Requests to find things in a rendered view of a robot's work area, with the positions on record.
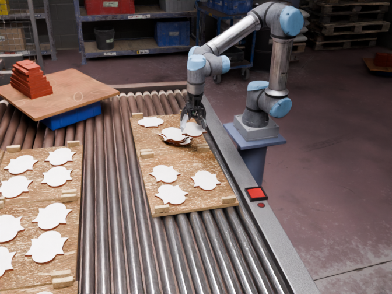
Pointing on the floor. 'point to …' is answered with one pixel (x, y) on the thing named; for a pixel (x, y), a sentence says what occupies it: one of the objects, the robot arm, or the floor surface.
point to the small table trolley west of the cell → (219, 34)
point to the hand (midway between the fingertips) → (192, 128)
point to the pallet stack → (344, 22)
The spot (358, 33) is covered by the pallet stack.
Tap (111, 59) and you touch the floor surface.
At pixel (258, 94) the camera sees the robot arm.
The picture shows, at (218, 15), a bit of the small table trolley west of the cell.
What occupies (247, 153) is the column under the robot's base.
